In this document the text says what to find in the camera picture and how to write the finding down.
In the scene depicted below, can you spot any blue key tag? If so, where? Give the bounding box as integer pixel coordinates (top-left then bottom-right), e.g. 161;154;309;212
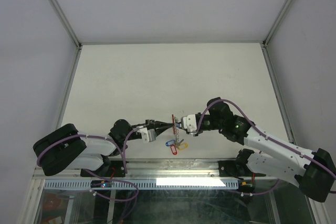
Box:
165;140;175;147

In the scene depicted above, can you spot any red key tag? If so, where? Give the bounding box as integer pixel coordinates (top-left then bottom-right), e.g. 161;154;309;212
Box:
170;145;177;155

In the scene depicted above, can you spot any yellow key tag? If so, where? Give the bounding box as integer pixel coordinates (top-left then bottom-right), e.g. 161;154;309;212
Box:
177;143;188;151

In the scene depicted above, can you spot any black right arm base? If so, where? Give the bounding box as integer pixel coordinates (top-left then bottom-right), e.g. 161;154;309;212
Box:
218;160;253;180

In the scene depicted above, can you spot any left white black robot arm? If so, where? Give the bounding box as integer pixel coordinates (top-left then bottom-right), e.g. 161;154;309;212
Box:
33;119;175;177

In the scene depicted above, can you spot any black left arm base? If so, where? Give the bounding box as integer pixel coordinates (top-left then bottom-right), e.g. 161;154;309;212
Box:
80;157;125;178

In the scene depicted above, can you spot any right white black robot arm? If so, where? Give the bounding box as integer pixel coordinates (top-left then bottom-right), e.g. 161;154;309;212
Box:
176;98;335;202

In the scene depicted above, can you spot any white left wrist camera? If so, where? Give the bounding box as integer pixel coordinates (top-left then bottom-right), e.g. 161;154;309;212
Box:
139;127;156;143

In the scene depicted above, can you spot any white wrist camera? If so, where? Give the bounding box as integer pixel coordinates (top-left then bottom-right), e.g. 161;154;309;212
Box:
181;114;197;135
139;127;156;143

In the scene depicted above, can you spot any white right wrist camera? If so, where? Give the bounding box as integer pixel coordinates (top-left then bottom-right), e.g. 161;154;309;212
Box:
181;114;197;135

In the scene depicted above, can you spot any aluminium front rail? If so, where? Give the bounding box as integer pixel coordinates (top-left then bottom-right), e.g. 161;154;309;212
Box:
33;157;316;182

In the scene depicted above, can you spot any perforated grey cable duct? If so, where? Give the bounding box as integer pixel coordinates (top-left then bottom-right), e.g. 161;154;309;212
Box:
44;177;239;190

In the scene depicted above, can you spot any right aluminium frame post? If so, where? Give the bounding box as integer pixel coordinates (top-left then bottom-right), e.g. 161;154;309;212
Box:
262;0;294;47

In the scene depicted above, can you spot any aluminium frame post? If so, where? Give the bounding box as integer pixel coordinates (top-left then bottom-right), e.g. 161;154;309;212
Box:
48;0;82;49
262;0;294;47

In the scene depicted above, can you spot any left aluminium frame post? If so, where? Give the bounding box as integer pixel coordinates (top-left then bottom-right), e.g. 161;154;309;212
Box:
48;0;82;49

